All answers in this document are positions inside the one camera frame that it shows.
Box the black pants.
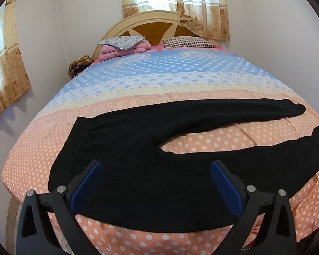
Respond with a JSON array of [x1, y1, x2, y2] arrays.
[[48, 98, 319, 233]]

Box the beige side window curtain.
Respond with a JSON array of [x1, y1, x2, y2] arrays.
[[0, 0, 31, 115]]

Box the striped pillow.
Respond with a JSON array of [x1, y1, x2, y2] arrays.
[[163, 36, 215, 48]]

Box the polka dot bed quilt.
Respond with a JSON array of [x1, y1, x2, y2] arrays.
[[1, 46, 319, 254]]

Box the grey patterned pillow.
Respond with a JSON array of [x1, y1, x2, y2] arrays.
[[97, 36, 145, 50]]

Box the cream wooden headboard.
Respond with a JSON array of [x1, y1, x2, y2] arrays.
[[102, 11, 220, 48]]

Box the beige curtain behind headboard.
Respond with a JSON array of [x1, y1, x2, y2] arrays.
[[121, 0, 230, 41]]

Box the folded pink blanket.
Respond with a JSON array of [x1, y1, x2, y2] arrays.
[[97, 40, 151, 62]]

